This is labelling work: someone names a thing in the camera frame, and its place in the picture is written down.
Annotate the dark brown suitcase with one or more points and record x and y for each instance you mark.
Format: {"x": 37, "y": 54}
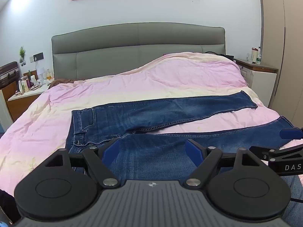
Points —
{"x": 8, "y": 74}

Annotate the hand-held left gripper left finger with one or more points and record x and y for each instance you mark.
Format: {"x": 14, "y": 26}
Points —
{"x": 110, "y": 151}

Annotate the group of cosmetic bottles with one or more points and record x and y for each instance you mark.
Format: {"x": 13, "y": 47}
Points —
{"x": 26, "y": 82}

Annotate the person's leg in jeans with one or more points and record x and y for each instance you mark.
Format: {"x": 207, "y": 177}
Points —
{"x": 294, "y": 201}

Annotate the brown cloth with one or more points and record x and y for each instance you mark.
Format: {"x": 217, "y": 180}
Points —
{"x": 64, "y": 82}

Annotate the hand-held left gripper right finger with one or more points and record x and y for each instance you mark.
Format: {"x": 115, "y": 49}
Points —
{"x": 193, "y": 150}

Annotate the pink and cream blanket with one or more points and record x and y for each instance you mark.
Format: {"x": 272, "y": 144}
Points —
{"x": 180, "y": 78}

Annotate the grey padded headboard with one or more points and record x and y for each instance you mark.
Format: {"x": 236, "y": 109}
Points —
{"x": 132, "y": 45}

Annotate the white top wooden nightstand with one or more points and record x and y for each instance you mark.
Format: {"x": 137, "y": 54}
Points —
{"x": 26, "y": 94}

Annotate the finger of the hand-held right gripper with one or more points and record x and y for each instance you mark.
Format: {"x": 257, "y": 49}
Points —
{"x": 259, "y": 151}
{"x": 290, "y": 134}

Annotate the white cabinet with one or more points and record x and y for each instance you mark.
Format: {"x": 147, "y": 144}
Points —
{"x": 4, "y": 108}

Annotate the dark wall socket panel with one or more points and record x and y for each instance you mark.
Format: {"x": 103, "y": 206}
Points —
{"x": 37, "y": 57}

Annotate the small potted plant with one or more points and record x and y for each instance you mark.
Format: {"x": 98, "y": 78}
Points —
{"x": 22, "y": 54}

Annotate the tumbler with red lid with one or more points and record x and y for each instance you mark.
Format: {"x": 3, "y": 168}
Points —
{"x": 254, "y": 55}

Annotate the plastic bottle with green label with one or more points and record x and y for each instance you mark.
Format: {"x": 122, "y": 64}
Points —
{"x": 258, "y": 56}

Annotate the white nightstand with brown top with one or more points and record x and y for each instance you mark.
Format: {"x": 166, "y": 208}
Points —
{"x": 261, "y": 80}

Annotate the clear glass mug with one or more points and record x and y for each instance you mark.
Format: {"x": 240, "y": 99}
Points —
{"x": 249, "y": 58}

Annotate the blue denim pants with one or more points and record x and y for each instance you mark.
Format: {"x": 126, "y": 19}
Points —
{"x": 146, "y": 117}

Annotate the dark cloth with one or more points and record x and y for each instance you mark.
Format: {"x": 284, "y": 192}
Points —
{"x": 8, "y": 205}

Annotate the beige wardrobe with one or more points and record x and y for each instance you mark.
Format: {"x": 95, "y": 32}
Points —
{"x": 286, "y": 40}

